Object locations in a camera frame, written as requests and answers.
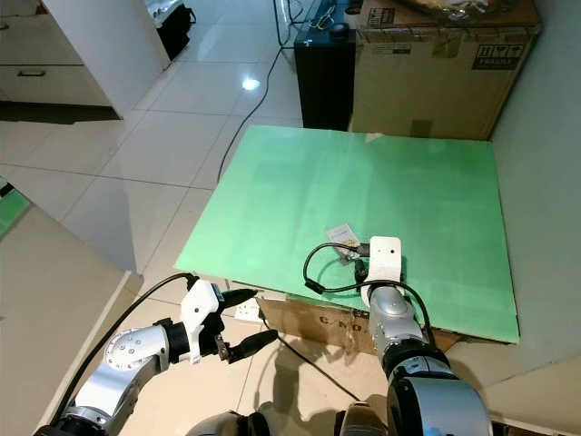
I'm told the white paper tag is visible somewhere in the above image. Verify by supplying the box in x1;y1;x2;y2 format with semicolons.
327;223;359;244

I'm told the long black floor cable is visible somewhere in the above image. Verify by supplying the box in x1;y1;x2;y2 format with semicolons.
222;45;282;183

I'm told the robot left leg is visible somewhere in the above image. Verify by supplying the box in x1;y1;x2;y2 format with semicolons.
177;411;251;436

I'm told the white drawer cabinet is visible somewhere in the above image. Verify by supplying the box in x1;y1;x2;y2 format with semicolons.
0;0;172;117

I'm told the black metal chair frame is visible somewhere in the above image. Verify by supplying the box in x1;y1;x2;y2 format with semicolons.
274;0;323;46

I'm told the black bag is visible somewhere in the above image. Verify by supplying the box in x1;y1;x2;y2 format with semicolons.
153;5;193;60

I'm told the plastic bag of goods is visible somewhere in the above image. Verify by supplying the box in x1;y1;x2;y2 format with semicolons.
399;0;543;19

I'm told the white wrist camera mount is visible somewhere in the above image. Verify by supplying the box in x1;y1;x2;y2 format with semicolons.
363;236;403;287
180;279;228;364

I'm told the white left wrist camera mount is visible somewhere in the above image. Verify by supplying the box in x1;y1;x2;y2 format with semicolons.
180;279;228;364

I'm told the thin black power cable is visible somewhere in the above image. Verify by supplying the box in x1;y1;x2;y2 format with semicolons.
263;313;359;401

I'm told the plain green board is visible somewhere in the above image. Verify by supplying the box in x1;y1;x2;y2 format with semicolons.
174;124;518;344

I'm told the large cardboard box fragile print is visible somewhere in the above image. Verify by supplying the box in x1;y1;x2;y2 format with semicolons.
351;5;543;142

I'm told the cardboard box printed C/NO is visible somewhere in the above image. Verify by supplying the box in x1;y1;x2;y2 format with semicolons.
259;298;464;355

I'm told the white power strip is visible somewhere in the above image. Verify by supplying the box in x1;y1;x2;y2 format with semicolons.
234;302;262;323

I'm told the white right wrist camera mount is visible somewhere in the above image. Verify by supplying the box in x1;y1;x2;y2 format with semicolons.
363;236;403;287

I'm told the black cabinet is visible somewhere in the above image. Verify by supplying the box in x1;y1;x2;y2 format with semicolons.
295;0;359;133

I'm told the robot right leg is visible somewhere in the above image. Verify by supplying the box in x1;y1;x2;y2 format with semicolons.
336;402;391;436

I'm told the robot leg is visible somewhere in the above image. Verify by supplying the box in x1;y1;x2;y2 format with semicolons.
336;402;391;436
177;411;251;436

